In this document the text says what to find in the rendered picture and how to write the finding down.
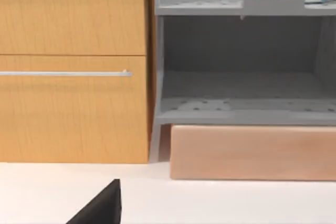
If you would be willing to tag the plain wooden drawer front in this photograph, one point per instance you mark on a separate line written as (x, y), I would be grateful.
(71, 11)

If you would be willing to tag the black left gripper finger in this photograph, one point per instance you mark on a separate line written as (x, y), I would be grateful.
(105, 205)

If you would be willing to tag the wooden cupboard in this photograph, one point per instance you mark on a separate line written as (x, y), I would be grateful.
(151, 64)

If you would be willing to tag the grey open shelf unit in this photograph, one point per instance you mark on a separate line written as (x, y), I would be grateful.
(236, 51)

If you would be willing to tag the pale wooden drawer front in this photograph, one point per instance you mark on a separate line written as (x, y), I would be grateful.
(252, 153)

